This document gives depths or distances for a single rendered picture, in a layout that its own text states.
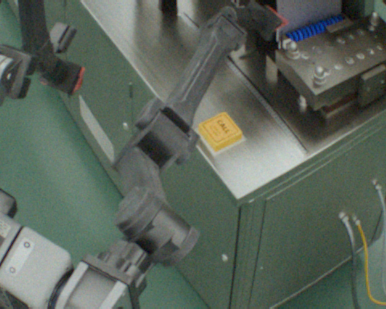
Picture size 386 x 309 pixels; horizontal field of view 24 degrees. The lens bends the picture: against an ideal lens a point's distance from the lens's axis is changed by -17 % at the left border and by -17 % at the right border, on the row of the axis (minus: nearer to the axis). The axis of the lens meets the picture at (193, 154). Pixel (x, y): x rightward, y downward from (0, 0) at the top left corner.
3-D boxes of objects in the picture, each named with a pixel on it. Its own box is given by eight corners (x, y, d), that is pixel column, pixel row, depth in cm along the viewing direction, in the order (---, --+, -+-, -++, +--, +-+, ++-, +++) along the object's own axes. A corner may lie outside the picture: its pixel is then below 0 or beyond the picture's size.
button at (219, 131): (198, 130, 229) (198, 124, 227) (224, 117, 231) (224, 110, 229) (215, 153, 226) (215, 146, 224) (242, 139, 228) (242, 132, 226)
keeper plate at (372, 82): (357, 102, 234) (359, 75, 225) (379, 89, 237) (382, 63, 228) (362, 109, 233) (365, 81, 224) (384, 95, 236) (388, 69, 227)
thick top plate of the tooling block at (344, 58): (275, 65, 232) (275, 49, 227) (375, 25, 245) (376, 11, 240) (314, 111, 224) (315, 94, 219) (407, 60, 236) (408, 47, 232)
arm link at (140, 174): (141, 195, 188) (102, 158, 185) (194, 141, 187) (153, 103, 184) (165, 274, 145) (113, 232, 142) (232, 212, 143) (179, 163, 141)
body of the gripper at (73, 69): (51, 55, 214) (42, 49, 207) (84, 67, 211) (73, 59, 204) (39, 80, 214) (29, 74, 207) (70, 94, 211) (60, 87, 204)
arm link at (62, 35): (17, 58, 196) (43, 67, 193) (41, 14, 196) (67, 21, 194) (34, 69, 207) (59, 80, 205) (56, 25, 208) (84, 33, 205)
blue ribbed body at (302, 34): (283, 40, 232) (283, 31, 230) (340, 19, 239) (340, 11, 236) (291, 49, 231) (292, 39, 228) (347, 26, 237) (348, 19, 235)
